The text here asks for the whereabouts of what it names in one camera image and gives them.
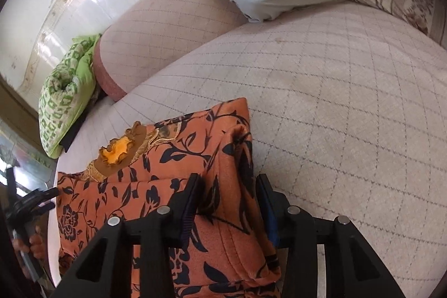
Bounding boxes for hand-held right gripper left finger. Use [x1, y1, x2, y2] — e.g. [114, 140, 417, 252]
[52, 173, 206, 298]

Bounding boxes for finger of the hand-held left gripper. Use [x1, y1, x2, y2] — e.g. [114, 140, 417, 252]
[33, 187, 61, 206]

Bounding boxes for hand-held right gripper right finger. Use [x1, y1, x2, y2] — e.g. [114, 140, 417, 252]
[255, 174, 407, 298]

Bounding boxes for orange floral garment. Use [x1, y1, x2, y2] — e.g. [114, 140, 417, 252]
[56, 97, 283, 298]

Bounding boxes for person's left hand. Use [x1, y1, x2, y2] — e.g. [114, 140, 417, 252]
[12, 232, 47, 272]

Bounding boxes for green patterned blanket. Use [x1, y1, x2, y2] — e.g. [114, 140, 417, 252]
[38, 34, 103, 159]

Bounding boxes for quilted pink sofa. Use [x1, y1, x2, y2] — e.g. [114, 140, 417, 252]
[47, 0, 447, 298]

